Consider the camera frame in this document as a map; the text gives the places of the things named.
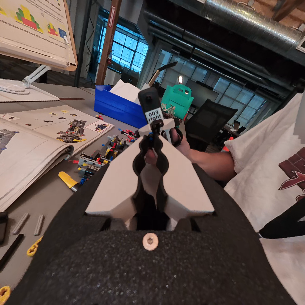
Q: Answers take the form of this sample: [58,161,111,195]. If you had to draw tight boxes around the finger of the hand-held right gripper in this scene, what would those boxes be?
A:
[138,124,154,140]
[160,119,177,144]

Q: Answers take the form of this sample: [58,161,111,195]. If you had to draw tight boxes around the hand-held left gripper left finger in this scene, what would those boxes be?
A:
[85,136,149,226]

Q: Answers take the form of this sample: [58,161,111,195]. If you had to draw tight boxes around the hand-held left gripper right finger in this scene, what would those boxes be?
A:
[155,136,215,226]

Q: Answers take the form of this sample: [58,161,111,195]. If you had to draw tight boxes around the pile of red blue lego pieces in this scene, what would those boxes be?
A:
[118,128,140,143]

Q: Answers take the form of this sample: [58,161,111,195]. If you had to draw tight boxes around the lego car chassis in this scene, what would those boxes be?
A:
[58,133,134,192]

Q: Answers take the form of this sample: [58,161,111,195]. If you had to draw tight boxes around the person's right forearm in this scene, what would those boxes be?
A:
[188,149,236,181]

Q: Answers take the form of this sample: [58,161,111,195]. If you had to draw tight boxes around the grey lego tube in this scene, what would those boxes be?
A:
[12,213,29,234]
[34,214,44,236]

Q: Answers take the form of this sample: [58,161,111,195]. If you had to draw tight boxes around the lego instruction booklet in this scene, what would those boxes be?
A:
[0,105,115,212]

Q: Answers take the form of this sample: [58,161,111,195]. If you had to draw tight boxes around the yellow lego beam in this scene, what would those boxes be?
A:
[26,236,43,257]

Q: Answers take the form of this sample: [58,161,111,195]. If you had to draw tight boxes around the black angled lego piece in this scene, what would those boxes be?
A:
[0,212,9,246]

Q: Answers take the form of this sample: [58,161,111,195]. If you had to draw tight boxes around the black lego axle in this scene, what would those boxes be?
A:
[0,234,24,271]

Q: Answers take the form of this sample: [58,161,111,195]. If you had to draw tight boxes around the person's right hand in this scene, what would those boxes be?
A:
[144,130,191,165]

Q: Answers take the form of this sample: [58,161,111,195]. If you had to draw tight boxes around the curved black wooden lamp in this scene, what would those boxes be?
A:
[148,61,179,87]

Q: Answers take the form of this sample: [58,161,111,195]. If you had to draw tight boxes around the white paper bags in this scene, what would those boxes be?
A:
[110,79,149,105]

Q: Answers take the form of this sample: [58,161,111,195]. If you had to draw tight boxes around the teal tote bag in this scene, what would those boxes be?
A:
[161,85,194,119]

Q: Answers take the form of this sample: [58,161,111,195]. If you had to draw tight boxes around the blue plastic bin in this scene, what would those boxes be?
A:
[94,85,147,129]

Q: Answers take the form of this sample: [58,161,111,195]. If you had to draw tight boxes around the black mesh office chair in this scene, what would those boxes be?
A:
[185,99,239,152]

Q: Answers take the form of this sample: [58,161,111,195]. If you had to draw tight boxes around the black monitor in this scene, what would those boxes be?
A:
[186,79,220,105]

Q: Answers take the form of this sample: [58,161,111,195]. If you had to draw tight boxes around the orange traffic cone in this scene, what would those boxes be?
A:
[222,136,235,152]

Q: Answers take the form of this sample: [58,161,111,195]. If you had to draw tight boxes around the background desk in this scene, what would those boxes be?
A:
[223,120,247,139]

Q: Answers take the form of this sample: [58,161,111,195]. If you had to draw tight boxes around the white stand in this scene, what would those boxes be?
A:
[0,65,60,102]

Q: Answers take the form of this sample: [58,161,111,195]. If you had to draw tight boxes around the instruction sheet on white stand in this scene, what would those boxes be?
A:
[0,0,78,71]

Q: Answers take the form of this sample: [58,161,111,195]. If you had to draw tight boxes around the wooden post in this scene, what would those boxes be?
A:
[95,0,123,86]

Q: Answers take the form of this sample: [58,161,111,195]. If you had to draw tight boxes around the black badge reel lanyard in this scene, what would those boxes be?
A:
[258,198,305,239]

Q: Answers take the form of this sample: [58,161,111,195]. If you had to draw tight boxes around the silver air duct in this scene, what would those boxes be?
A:
[203,0,305,55]

